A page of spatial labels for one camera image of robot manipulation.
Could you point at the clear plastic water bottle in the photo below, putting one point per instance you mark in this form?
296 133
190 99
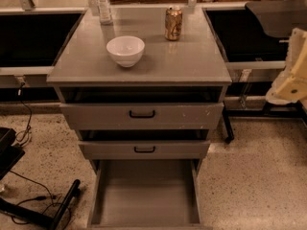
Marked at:
104 11

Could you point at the grey bottom drawer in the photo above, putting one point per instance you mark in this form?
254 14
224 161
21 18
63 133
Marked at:
146 195

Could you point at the black stand base left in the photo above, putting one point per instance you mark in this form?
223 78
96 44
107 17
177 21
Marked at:
27 200

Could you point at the grey top drawer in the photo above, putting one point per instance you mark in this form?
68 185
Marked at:
125 116

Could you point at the grey drawer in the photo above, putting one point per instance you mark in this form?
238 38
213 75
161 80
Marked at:
100 150
125 116
146 195

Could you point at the grey drawer cabinet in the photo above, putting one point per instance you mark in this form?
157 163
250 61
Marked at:
132 95

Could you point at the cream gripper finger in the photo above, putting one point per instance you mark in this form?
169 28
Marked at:
290 85

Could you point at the white ceramic bowl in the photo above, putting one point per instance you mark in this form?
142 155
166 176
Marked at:
126 50

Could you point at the grey middle drawer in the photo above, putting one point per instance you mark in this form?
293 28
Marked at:
100 150

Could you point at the orange soda can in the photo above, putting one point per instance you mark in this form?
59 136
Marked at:
173 23

